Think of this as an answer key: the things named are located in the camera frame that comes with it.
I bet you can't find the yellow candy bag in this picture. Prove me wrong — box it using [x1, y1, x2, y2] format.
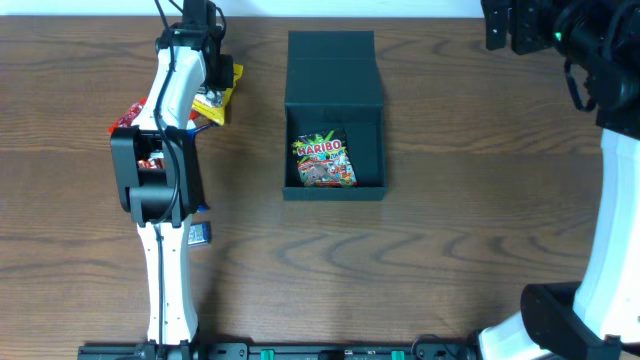
[188, 64, 244, 128]

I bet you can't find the red Hacks candy bag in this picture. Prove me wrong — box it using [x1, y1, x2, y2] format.
[108, 97, 202, 169]

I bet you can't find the Haribo gummy bag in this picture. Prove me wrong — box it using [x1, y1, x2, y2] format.
[291, 128, 358, 188]

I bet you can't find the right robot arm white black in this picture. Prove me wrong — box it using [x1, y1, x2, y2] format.
[475, 0, 639, 359]

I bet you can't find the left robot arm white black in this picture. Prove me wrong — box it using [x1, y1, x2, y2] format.
[110, 0, 233, 359]

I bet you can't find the blue Oreo pack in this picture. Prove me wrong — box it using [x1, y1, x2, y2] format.
[189, 121, 218, 213]

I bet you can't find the dark green open box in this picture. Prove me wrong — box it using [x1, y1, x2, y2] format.
[283, 31, 387, 201]

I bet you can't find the small blue barcode packet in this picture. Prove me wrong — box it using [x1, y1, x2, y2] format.
[188, 222, 211, 247]

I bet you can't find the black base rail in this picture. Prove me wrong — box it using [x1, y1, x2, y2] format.
[76, 342, 480, 360]

